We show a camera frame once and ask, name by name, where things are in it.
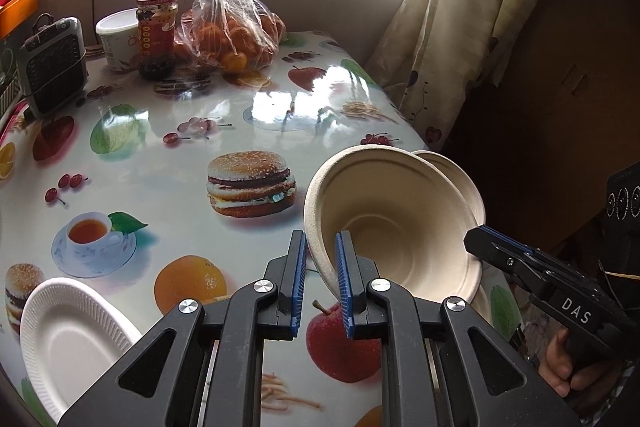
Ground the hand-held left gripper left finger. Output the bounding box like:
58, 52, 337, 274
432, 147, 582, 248
57, 230, 309, 427

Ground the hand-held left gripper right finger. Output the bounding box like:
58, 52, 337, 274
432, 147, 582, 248
335, 231, 583, 427

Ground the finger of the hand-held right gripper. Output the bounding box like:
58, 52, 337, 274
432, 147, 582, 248
481, 226, 537, 256
463, 227, 557, 304

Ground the beige paper bowl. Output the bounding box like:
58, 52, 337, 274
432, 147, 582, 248
412, 150, 493, 324
303, 145, 485, 309

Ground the white foam plate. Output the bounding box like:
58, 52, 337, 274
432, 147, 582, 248
20, 277, 144, 411

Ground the person's right hand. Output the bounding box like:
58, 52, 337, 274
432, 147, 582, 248
539, 326, 622, 401

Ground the brown wooden cabinet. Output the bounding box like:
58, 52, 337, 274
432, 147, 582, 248
450, 0, 640, 213

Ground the fruit print tablecloth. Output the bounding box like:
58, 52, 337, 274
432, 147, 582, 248
0, 30, 526, 427

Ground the patterned beige curtain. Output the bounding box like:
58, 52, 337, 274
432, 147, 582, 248
367, 0, 567, 149

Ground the clear plastic bag of oranges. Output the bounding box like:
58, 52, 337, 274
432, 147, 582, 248
127, 0, 286, 74

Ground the glass jar with red lid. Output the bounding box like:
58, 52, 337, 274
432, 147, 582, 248
136, 0, 180, 81

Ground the white plastic tub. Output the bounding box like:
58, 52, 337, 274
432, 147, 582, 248
95, 8, 141, 72

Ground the small grey space heater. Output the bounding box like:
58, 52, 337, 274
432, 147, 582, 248
17, 17, 90, 119

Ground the grey corrugated tray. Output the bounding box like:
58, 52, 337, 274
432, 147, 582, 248
0, 72, 21, 118

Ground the orange box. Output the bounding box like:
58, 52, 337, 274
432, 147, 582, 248
0, 0, 39, 41

